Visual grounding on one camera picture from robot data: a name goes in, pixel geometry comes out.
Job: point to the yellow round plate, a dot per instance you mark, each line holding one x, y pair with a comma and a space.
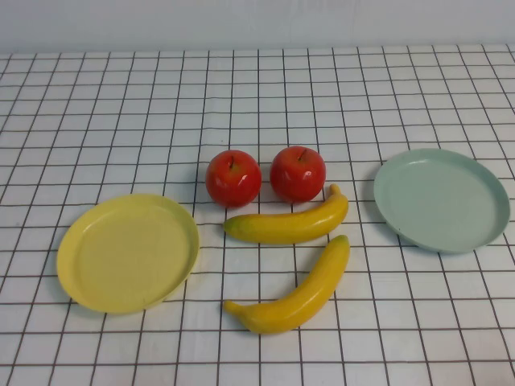
128, 257

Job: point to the yellow banana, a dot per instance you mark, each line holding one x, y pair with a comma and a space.
297, 305
285, 227

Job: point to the pale green round plate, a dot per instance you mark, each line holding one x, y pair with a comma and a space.
438, 201

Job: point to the red apple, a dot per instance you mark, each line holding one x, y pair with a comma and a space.
233, 181
297, 175

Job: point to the white grid tablecloth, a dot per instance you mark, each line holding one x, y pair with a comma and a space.
257, 100

